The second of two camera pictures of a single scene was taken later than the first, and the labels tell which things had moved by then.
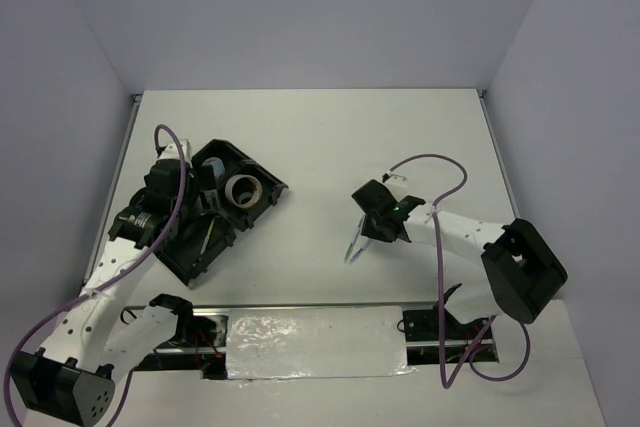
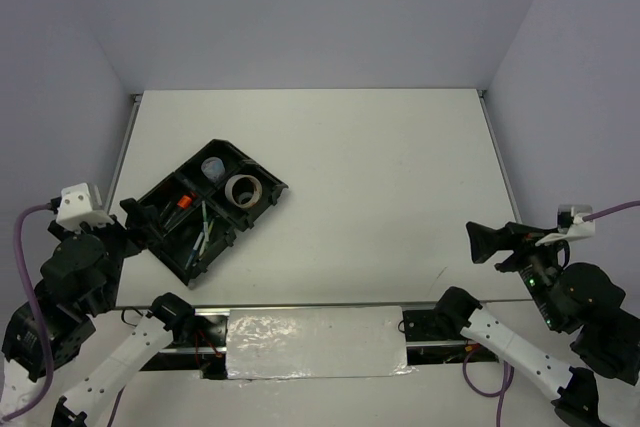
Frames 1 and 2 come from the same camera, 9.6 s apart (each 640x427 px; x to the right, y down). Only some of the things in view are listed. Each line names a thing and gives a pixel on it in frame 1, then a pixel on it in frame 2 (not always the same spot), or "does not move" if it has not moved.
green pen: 354,237 → 205,225
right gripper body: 370,228 → 533,262
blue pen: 359,250 → 193,252
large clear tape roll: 229,191 does not move
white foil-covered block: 296,342 does not move
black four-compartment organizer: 229,192 does not move
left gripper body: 189,201 → 121,243
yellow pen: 206,240 does not move
